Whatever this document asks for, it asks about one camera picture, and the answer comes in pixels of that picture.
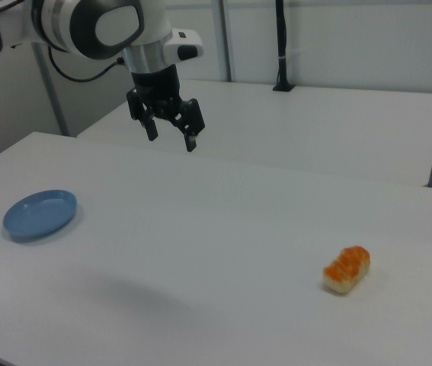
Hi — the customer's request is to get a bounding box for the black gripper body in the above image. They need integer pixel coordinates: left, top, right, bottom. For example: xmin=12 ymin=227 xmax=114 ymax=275
xmin=130 ymin=64 xmax=182 ymax=117

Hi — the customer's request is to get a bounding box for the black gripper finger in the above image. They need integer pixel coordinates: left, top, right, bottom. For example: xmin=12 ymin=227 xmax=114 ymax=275
xmin=167 ymin=98 xmax=206 ymax=153
xmin=126 ymin=88 xmax=160 ymax=142

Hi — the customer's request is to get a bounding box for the orange glazed bread loaf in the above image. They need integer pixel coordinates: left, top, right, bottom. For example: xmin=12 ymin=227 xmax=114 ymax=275
xmin=322 ymin=246 xmax=372 ymax=295

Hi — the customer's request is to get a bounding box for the blue plastic plate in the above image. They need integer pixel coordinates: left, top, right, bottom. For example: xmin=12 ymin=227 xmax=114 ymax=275
xmin=2 ymin=189 xmax=79 ymax=244

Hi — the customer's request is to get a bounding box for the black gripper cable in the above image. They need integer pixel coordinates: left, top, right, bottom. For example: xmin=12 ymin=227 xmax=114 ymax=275
xmin=47 ymin=45 xmax=125 ymax=82

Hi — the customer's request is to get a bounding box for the grey metal partition post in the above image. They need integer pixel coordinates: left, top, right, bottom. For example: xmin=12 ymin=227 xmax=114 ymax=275
xmin=217 ymin=0 xmax=237 ymax=82
xmin=31 ymin=41 xmax=70 ymax=137

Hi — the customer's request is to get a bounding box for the black camera pole with clamp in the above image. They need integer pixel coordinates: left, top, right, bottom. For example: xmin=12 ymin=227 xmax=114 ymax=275
xmin=272 ymin=0 xmax=296 ymax=93

